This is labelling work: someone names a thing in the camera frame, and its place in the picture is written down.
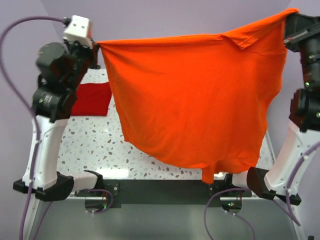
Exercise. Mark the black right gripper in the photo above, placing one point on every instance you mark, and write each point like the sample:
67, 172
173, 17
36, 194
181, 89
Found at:
298, 26

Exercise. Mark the aluminium right rail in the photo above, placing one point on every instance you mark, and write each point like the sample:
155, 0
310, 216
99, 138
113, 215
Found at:
270, 148

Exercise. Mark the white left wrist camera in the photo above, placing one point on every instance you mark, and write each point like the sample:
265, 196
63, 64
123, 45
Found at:
79, 30

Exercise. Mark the orange t shirt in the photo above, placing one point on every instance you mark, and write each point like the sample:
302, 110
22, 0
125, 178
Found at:
199, 101

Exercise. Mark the folded red t shirt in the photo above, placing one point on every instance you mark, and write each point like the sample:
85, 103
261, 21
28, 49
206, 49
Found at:
93, 99

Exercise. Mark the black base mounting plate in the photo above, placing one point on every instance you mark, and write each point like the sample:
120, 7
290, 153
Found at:
152, 192

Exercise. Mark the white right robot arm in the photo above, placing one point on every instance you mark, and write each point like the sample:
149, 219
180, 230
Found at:
303, 138

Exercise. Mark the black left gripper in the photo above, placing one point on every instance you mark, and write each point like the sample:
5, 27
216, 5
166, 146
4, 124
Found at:
93, 52

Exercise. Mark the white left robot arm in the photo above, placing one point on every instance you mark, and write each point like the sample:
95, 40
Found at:
62, 67

